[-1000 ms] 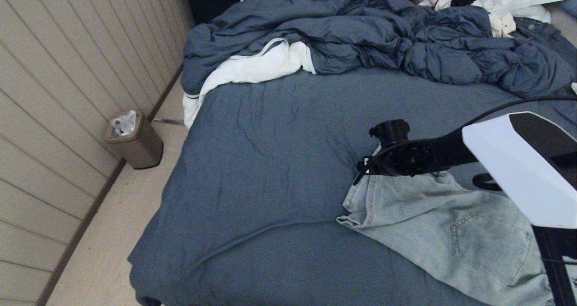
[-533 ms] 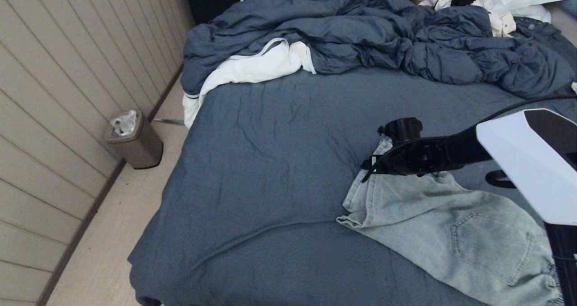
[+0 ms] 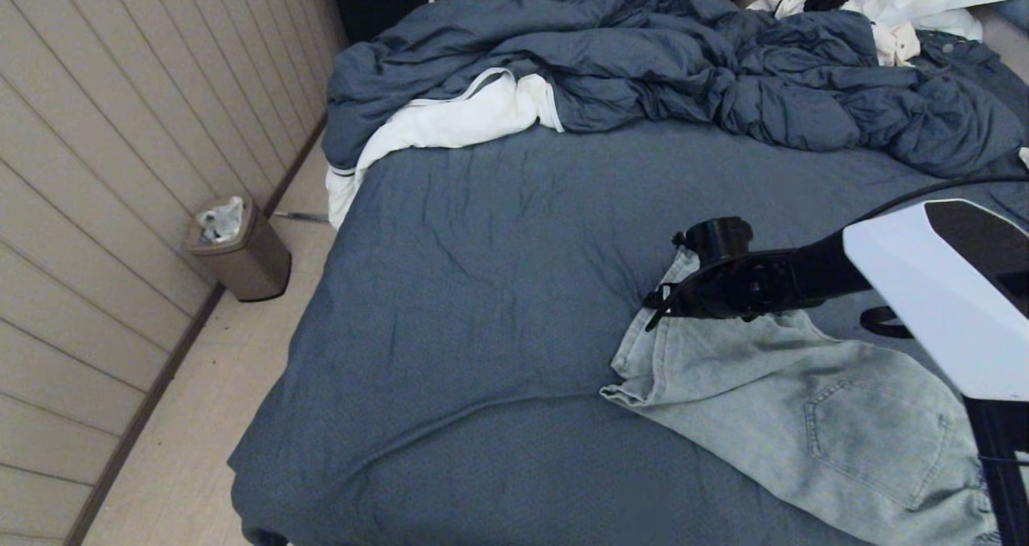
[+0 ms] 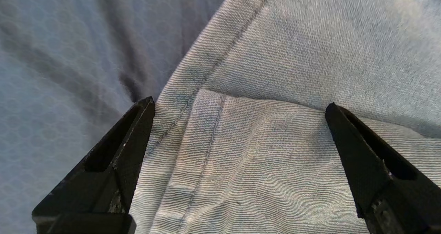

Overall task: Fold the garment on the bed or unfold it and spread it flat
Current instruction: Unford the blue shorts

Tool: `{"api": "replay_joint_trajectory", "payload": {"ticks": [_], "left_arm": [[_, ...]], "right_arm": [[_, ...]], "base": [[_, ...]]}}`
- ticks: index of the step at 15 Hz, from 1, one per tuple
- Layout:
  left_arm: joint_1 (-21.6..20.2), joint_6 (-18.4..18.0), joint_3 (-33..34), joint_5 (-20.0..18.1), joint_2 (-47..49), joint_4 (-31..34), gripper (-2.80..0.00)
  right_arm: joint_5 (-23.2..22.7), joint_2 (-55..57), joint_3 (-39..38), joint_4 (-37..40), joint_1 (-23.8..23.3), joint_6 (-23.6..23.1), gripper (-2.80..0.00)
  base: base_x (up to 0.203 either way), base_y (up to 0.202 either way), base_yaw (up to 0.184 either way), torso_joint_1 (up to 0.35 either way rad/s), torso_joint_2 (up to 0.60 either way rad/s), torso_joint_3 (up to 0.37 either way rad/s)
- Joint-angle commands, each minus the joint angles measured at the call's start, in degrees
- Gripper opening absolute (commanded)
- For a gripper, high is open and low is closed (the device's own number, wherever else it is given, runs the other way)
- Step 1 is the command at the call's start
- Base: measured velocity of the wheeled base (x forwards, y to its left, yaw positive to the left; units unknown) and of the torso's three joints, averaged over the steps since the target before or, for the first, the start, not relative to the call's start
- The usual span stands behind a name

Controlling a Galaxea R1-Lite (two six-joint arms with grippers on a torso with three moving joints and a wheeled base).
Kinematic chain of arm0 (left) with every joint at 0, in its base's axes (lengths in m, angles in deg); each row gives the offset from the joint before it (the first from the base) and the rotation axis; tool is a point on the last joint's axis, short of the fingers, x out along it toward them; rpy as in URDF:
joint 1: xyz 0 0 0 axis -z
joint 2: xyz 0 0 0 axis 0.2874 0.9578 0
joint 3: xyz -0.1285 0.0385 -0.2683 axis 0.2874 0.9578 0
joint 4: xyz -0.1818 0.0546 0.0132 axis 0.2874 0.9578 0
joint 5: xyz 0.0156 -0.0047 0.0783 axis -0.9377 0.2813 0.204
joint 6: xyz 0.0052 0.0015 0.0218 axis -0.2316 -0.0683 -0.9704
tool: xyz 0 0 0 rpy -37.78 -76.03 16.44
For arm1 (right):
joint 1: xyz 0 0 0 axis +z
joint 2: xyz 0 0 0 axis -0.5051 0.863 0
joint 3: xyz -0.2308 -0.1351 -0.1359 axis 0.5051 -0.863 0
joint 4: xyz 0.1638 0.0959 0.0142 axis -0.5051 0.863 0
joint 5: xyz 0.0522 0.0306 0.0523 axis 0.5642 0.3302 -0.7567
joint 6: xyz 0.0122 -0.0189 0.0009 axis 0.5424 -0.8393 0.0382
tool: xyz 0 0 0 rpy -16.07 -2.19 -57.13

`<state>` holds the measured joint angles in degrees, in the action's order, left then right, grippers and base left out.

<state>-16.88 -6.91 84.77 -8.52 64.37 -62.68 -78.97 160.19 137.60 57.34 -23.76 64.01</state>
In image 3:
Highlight cream button shirt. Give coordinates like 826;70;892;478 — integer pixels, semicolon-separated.
746;0;921;68

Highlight light blue denim shorts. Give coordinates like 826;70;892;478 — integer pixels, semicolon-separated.
599;247;1006;546

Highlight dark blue bed sheet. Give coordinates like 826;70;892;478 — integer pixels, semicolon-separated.
228;117;1029;546

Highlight crumpled dark blue duvet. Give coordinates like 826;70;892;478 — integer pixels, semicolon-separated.
322;0;1028;179

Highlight brown metal trash bin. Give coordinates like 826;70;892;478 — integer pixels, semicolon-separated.
183;196;292;302

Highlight dark blue denim jacket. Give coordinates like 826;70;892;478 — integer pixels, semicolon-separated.
916;29;1029;142

